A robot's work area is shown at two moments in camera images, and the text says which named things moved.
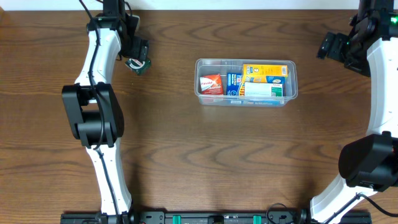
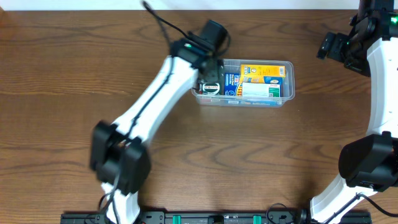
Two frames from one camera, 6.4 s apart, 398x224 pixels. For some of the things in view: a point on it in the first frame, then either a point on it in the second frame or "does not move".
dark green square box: x=138 y=67 to x=213 y=88
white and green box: x=263 y=89 does not move
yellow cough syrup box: x=259 y=72 does not move
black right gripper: x=330 y=45 does not move
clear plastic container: x=245 y=83 does not move
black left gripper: x=141 y=50 to x=218 y=71
